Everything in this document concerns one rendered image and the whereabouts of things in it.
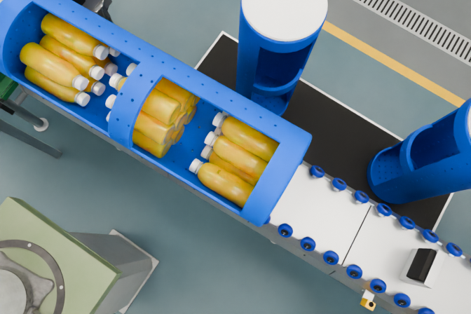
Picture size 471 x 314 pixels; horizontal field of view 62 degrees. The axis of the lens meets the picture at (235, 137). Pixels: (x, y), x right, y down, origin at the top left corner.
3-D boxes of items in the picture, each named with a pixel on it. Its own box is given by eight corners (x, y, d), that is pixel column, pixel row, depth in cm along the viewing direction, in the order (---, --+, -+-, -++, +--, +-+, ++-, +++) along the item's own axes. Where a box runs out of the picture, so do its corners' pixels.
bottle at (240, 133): (284, 142, 109) (228, 110, 111) (284, 142, 102) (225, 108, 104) (272, 164, 109) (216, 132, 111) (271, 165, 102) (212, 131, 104)
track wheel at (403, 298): (414, 304, 108) (414, 298, 110) (399, 295, 109) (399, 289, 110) (404, 311, 111) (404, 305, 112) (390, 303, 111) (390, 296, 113)
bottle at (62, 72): (29, 65, 116) (78, 95, 114) (14, 59, 109) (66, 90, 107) (41, 45, 117) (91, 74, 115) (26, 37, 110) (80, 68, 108)
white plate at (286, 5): (223, -1, 126) (223, 2, 127) (286, 57, 121) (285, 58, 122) (283, -51, 131) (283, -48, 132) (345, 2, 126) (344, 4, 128)
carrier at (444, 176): (419, 151, 206) (365, 147, 206) (553, 87, 121) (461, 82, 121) (422, 205, 199) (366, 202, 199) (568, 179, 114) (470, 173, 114)
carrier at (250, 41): (224, 97, 211) (261, 134, 207) (221, 1, 127) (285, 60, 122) (261, 64, 217) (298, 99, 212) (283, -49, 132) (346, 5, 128)
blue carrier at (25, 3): (258, 224, 118) (261, 233, 90) (26, 85, 128) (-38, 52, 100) (305, 143, 121) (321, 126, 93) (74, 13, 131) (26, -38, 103)
